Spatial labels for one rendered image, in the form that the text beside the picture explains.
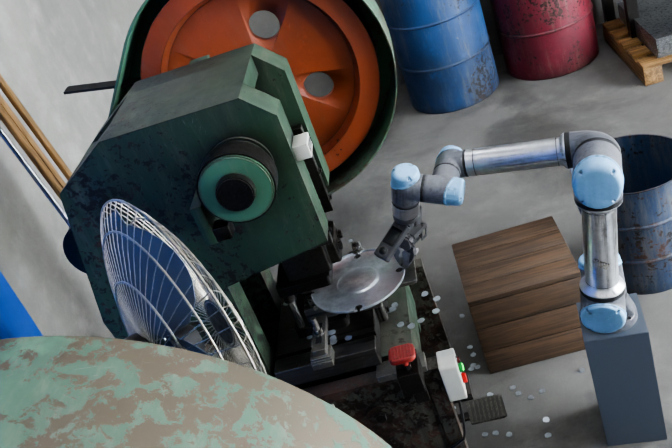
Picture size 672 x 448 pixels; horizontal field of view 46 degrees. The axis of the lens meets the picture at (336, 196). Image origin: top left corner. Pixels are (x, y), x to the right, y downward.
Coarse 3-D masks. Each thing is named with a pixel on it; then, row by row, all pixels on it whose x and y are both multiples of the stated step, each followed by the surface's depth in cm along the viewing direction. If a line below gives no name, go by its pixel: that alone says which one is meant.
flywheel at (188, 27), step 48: (192, 0) 225; (240, 0) 229; (288, 0) 229; (336, 0) 225; (144, 48) 232; (192, 48) 236; (288, 48) 236; (336, 48) 236; (336, 96) 243; (336, 144) 248
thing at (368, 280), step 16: (352, 256) 245; (368, 256) 242; (336, 272) 240; (352, 272) 236; (368, 272) 234; (384, 272) 232; (400, 272) 230; (320, 288) 236; (336, 288) 233; (352, 288) 230; (368, 288) 228; (384, 288) 226; (320, 304) 229; (336, 304) 226; (352, 304) 224; (368, 304) 222
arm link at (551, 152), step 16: (512, 144) 211; (528, 144) 208; (544, 144) 206; (560, 144) 204; (576, 144) 201; (448, 160) 214; (464, 160) 213; (480, 160) 212; (496, 160) 210; (512, 160) 209; (528, 160) 207; (544, 160) 206; (560, 160) 205; (464, 176) 216
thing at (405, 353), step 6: (390, 348) 206; (396, 348) 205; (402, 348) 205; (408, 348) 204; (414, 348) 204; (390, 354) 204; (396, 354) 203; (402, 354) 203; (408, 354) 202; (414, 354) 202; (390, 360) 202; (396, 360) 202; (402, 360) 201; (408, 360) 201
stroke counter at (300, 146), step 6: (306, 132) 196; (294, 138) 195; (300, 138) 194; (306, 138) 193; (294, 144) 192; (300, 144) 191; (306, 144) 191; (312, 144) 198; (294, 150) 191; (300, 150) 191; (306, 150) 191; (300, 156) 192; (306, 156) 192
